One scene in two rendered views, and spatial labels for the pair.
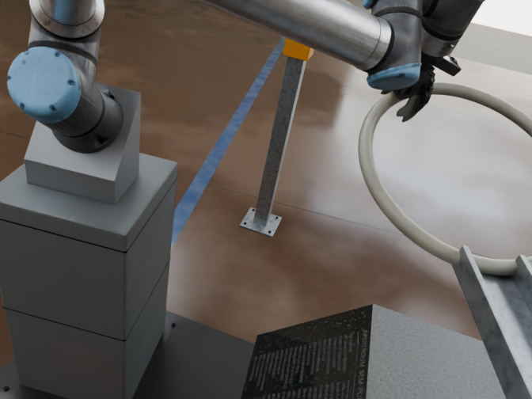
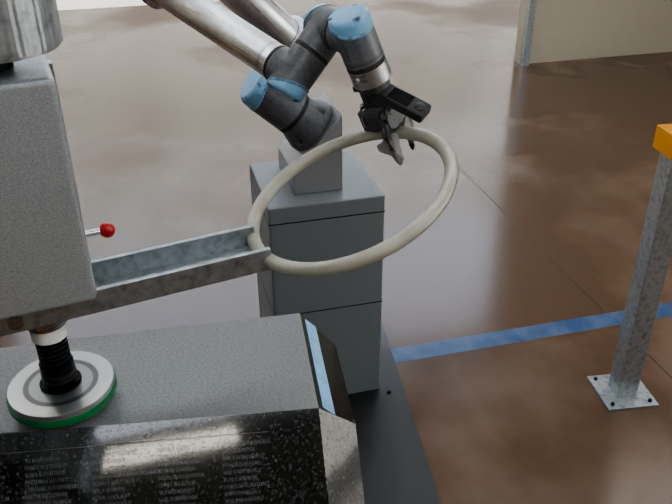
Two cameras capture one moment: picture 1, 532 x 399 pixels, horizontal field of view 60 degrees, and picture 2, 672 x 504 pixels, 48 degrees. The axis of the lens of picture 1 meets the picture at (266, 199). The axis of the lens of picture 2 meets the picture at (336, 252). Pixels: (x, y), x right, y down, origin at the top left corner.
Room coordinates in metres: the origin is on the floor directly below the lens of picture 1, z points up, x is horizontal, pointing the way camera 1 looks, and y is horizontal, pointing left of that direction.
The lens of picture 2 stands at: (0.42, -1.81, 1.94)
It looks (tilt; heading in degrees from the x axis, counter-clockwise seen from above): 30 degrees down; 72
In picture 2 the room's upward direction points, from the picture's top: straight up
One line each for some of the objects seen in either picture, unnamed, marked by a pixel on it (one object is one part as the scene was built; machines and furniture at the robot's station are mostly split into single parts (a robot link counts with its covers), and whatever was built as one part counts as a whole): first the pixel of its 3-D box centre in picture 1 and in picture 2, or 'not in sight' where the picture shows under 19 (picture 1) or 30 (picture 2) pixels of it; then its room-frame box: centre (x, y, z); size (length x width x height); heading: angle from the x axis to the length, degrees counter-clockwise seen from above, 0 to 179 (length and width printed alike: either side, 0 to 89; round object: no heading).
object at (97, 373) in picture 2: not in sight; (61, 384); (0.25, -0.47, 0.92); 0.21 x 0.21 x 0.01
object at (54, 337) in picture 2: not in sight; (47, 327); (0.25, -0.47, 1.07); 0.07 x 0.07 x 0.04
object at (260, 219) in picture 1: (279, 141); (649, 273); (2.17, 0.00, 0.54); 0.20 x 0.20 x 1.09; 80
